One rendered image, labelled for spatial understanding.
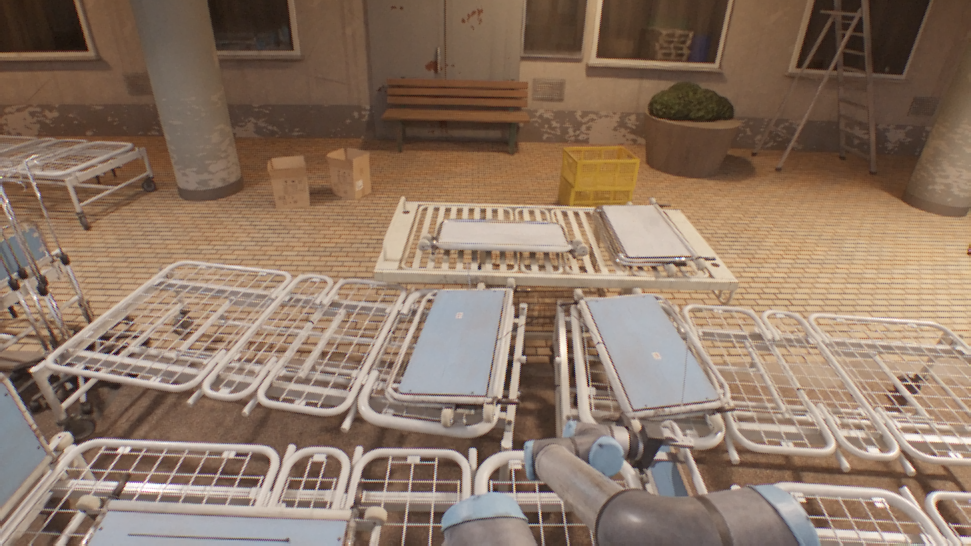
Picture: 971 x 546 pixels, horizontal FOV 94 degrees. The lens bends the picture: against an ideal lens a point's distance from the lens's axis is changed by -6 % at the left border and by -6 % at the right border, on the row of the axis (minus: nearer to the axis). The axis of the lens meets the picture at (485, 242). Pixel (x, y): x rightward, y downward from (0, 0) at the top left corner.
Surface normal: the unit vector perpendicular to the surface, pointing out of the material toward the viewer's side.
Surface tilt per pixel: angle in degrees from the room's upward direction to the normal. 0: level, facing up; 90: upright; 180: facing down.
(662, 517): 27
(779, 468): 0
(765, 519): 12
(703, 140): 101
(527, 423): 0
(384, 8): 90
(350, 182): 90
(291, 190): 90
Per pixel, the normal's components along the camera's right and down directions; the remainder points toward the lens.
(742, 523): 0.05, -0.77
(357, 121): 0.02, 0.47
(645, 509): -0.41, -0.89
